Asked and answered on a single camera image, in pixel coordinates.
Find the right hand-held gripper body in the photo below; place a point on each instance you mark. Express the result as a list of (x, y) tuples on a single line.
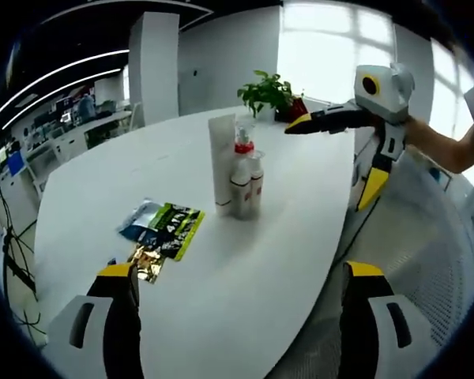
[(391, 98)]

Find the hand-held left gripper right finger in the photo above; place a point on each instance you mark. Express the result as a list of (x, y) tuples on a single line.
[(363, 335)]

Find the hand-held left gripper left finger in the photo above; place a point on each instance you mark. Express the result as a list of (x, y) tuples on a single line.
[(95, 339)]

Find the gold foil skincare sachet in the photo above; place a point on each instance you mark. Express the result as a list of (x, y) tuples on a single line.
[(148, 262)]

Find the clear white tube red label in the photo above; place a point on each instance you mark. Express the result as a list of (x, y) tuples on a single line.
[(257, 201)]

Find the white skincare tube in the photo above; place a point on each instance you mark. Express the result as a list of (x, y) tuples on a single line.
[(221, 166)]

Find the small white bottle red label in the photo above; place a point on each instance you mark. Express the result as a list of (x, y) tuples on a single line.
[(241, 201)]

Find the silver navy skincare sachet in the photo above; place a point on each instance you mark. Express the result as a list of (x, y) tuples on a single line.
[(136, 219)]

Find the green black skincare sachet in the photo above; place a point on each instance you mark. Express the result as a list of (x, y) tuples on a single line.
[(174, 229)]

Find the blue storage bin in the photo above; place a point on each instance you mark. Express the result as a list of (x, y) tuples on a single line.
[(16, 163)]

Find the potted green plant red pot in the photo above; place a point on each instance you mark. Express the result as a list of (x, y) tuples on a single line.
[(268, 91)]

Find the white mesh chair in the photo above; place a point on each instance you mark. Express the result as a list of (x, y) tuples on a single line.
[(418, 245)]

